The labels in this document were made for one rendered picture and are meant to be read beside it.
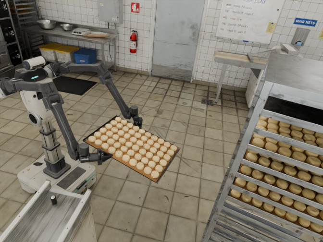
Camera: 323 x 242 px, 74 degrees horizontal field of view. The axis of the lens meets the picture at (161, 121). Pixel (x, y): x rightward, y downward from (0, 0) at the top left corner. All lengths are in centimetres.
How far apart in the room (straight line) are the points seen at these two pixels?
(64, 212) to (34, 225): 16
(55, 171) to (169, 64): 374
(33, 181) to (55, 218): 111
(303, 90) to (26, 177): 248
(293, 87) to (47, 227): 142
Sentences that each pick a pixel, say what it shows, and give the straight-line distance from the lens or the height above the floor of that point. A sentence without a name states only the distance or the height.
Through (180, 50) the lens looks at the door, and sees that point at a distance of 523.
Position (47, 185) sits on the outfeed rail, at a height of 90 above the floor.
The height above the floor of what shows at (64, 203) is 84.
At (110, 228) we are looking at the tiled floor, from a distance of 242.
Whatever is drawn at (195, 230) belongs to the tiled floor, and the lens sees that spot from 247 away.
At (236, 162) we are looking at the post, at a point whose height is 142.
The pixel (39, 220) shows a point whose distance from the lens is 157.
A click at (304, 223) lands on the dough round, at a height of 115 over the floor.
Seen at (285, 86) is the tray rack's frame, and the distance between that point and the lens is 88.
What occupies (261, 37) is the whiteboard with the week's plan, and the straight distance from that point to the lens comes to 517.
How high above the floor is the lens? 210
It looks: 34 degrees down
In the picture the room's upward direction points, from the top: 6 degrees clockwise
